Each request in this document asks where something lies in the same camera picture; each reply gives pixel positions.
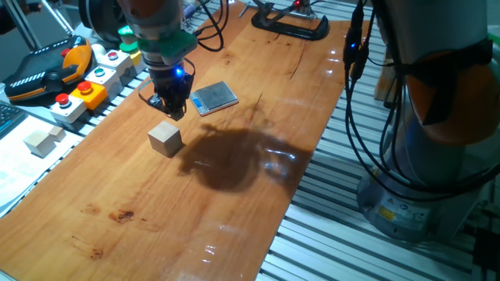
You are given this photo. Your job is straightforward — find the white box green button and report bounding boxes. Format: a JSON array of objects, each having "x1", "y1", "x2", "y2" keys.
[{"x1": 84, "y1": 66, "x2": 124, "y2": 101}]

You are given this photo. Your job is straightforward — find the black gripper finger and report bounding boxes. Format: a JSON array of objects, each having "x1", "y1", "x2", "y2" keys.
[
  {"x1": 166, "y1": 101, "x2": 188, "y2": 122},
  {"x1": 147, "y1": 94, "x2": 168, "y2": 113}
]

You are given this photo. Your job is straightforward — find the white rounded plastic object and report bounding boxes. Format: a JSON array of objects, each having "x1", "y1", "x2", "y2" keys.
[{"x1": 90, "y1": 42, "x2": 107, "y2": 60}]

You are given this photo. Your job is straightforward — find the black orange teach pendant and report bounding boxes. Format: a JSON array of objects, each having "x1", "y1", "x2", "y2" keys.
[{"x1": 3, "y1": 34, "x2": 94, "y2": 103}]

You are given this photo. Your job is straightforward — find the medium plain wooden cube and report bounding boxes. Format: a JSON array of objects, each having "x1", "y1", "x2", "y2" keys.
[{"x1": 23, "y1": 129, "x2": 57, "y2": 158}]

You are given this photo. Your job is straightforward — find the white box small red button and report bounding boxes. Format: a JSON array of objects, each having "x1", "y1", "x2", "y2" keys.
[{"x1": 95, "y1": 49, "x2": 138, "y2": 85}]

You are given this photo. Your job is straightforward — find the white paper sheets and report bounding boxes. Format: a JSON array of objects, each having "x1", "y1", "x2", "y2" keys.
[{"x1": 0, "y1": 115, "x2": 85, "y2": 214}]

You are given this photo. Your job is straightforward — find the black filament spool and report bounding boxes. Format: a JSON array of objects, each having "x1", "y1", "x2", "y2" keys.
[{"x1": 77, "y1": 0, "x2": 128, "y2": 44}]

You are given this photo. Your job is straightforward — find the black C-clamp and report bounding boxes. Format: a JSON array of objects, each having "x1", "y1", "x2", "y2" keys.
[{"x1": 237, "y1": 1, "x2": 331, "y2": 41}]

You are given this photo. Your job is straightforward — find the green printed wrist mount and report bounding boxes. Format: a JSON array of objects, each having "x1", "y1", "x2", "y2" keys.
[{"x1": 118, "y1": 25, "x2": 198, "y2": 66}]

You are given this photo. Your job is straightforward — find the white box red emergency button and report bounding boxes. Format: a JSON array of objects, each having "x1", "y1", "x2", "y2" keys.
[{"x1": 49, "y1": 93, "x2": 88, "y2": 125}]

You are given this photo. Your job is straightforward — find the small plain wooden cube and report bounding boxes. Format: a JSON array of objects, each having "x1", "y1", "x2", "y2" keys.
[{"x1": 47, "y1": 125, "x2": 66, "y2": 143}]

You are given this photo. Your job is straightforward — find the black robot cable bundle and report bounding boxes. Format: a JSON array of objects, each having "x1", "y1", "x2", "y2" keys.
[{"x1": 138, "y1": 0, "x2": 500, "y2": 204}]

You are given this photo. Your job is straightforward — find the yellow box big green button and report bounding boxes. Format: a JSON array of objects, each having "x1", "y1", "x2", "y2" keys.
[{"x1": 119, "y1": 40, "x2": 144, "y2": 75}]

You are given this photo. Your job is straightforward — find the glossy wood grain mat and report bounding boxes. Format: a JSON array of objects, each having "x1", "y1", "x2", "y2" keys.
[{"x1": 0, "y1": 0, "x2": 352, "y2": 281}]

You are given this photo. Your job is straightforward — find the silver digital pocket scale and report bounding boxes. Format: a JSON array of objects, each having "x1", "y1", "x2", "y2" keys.
[{"x1": 187, "y1": 80, "x2": 240, "y2": 117}]

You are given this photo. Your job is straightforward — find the yellow box red button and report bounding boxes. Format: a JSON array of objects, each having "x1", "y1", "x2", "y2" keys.
[{"x1": 69, "y1": 80, "x2": 109, "y2": 111}]

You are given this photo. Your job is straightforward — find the large plain wooden cube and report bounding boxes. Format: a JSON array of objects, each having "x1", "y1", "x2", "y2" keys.
[{"x1": 147, "y1": 120, "x2": 184, "y2": 158}]

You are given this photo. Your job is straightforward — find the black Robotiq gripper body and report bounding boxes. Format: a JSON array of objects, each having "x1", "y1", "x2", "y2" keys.
[{"x1": 148, "y1": 62, "x2": 195, "y2": 107}]

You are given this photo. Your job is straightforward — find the black computer keyboard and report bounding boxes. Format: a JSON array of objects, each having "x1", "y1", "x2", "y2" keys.
[{"x1": 0, "y1": 100, "x2": 28, "y2": 140}]

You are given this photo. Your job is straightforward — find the metal tripod leg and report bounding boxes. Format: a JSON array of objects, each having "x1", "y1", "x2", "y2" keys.
[
  {"x1": 40, "y1": 0, "x2": 76, "y2": 38},
  {"x1": 2, "y1": 0, "x2": 43, "y2": 52}
]

